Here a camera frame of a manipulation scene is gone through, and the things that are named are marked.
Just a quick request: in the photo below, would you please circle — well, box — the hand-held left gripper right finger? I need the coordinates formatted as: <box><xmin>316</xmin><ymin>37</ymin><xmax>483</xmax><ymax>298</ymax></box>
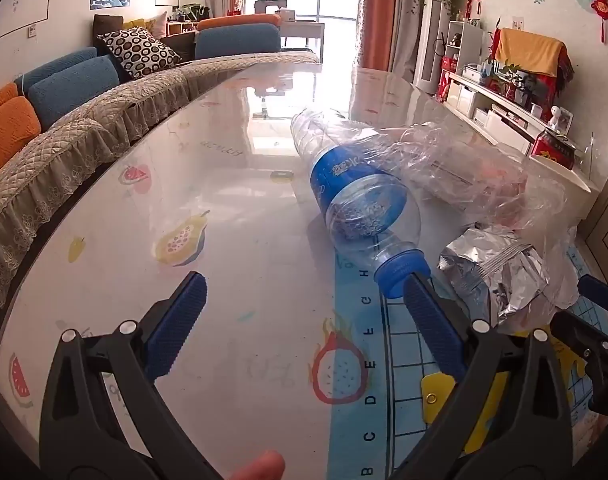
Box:
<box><xmin>391</xmin><ymin>271</ymin><xmax>572</xmax><ymax>480</ymax></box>

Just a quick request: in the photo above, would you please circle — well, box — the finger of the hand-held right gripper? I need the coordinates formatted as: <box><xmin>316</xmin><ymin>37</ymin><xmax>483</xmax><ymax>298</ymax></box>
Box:
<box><xmin>578</xmin><ymin>275</ymin><xmax>608</xmax><ymax>317</ymax></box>
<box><xmin>551</xmin><ymin>309</ymin><xmax>608</xmax><ymax>376</ymax></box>

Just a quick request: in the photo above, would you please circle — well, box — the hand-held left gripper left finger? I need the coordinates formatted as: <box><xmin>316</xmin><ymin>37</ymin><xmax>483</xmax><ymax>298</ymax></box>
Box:
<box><xmin>39</xmin><ymin>271</ymin><xmax>225</xmax><ymax>480</ymax></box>

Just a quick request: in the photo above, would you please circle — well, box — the silver foil packet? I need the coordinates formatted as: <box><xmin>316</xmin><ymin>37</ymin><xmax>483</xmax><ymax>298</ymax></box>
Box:
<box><xmin>438</xmin><ymin>225</ymin><xmax>552</xmax><ymax>333</ymax></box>

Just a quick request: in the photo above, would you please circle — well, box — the clear plastic bag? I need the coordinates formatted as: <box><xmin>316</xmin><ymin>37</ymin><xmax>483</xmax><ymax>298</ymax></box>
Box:
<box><xmin>379</xmin><ymin>120</ymin><xmax>579</xmax><ymax>311</ymax></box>

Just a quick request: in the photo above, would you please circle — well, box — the clear plastic bottle blue label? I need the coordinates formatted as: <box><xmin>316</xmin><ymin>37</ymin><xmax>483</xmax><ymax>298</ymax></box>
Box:
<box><xmin>290</xmin><ymin>106</ymin><xmax>432</xmax><ymax>300</ymax></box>

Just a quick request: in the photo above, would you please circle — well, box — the person's left hand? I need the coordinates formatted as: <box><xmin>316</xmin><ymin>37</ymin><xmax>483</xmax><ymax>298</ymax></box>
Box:
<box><xmin>229</xmin><ymin>450</ymin><xmax>285</xmax><ymax>480</ymax></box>

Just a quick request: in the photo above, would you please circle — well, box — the yellow paper crown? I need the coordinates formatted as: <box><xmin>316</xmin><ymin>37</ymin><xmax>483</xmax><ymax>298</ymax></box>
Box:
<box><xmin>420</xmin><ymin>340</ymin><xmax>592</xmax><ymax>458</ymax></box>

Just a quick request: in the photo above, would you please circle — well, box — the blue grid play mat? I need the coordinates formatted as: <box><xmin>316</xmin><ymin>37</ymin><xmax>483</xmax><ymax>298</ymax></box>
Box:
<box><xmin>334</xmin><ymin>240</ymin><xmax>608</xmax><ymax>480</ymax></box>

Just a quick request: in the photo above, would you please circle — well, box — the fruit print table cover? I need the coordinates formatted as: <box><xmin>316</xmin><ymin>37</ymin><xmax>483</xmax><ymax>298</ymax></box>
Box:
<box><xmin>0</xmin><ymin>62</ymin><xmax>592</xmax><ymax>480</ymax></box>

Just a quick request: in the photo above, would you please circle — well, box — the red gift box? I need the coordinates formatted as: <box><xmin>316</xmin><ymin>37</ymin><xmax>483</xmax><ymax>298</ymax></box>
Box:
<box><xmin>531</xmin><ymin>130</ymin><xmax>577</xmax><ymax>170</ymax></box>

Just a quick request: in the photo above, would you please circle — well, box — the white tv cabinet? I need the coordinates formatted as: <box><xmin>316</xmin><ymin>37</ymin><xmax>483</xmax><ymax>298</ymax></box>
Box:
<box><xmin>444</xmin><ymin>72</ymin><xmax>592</xmax><ymax>196</ymax></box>

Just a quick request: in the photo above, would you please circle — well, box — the potted green plant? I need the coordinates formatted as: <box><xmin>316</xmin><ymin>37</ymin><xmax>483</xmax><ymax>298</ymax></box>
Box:
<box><xmin>498</xmin><ymin>60</ymin><xmax>529</xmax><ymax>101</ymax></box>

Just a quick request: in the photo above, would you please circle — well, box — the blue sofa cushion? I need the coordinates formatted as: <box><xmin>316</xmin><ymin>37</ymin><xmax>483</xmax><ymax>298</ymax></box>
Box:
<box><xmin>14</xmin><ymin>46</ymin><xmax>100</xmax><ymax>92</ymax></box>
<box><xmin>194</xmin><ymin>24</ymin><xmax>281</xmax><ymax>60</ymax></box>
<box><xmin>28</xmin><ymin>56</ymin><xmax>121</xmax><ymax>131</ymax></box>

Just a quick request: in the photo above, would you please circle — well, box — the yellow cloth with red fringe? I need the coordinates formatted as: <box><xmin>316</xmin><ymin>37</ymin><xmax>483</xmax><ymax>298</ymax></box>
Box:
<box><xmin>491</xmin><ymin>27</ymin><xmax>574</xmax><ymax>101</ymax></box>

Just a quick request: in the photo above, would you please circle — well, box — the orange sofa cushion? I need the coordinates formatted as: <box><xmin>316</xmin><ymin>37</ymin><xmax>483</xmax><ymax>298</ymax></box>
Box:
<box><xmin>0</xmin><ymin>82</ymin><xmax>42</xmax><ymax>186</ymax></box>
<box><xmin>197</xmin><ymin>14</ymin><xmax>281</xmax><ymax>32</ymax></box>

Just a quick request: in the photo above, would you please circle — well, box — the black white circle pillow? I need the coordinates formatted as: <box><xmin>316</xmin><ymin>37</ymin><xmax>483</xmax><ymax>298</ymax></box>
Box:
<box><xmin>98</xmin><ymin>26</ymin><xmax>182</xmax><ymax>79</ymax></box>

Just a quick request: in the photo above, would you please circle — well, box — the dark brown pillow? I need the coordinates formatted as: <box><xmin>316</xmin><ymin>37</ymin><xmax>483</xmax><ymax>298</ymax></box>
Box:
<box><xmin>160</xmin><ymin>34</ymin><xmax>197</xmax><ymax>63</ymax></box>

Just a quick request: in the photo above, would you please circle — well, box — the white standing air conditioner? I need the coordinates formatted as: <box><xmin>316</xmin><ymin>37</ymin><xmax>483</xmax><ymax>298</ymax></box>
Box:
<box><xmin>415</xmin><ymin>0</ymin><xmax>452</xmax><ymax>95</ymax></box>

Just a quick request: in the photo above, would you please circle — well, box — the white open shelf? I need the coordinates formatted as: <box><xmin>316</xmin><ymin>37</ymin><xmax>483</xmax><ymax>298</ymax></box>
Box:
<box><xmin>441</xmin><ymin>21</ymin><xmax>484</xmax><ymax>101</ymax></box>

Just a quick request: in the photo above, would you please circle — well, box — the wooden shelf with plants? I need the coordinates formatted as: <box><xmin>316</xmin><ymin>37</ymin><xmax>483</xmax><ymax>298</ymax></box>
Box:
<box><xmin>166</xmin><ymin>4</ymin><xmax>211</xmax><ymax>36</ymax></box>

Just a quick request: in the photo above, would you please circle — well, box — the grey patterned curtain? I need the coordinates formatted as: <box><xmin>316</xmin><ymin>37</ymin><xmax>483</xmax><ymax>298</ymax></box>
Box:
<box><xmin>389</xmin><ymin>0</ymin><xmax>425</xmax><ymax>81</ymax></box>

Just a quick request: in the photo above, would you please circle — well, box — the white desk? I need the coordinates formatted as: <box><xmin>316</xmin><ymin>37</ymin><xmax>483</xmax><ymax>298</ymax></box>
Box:
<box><xmin>279</xmin><ymin>10</ymin><xmax>326</xmax><ymax>51</ymax></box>

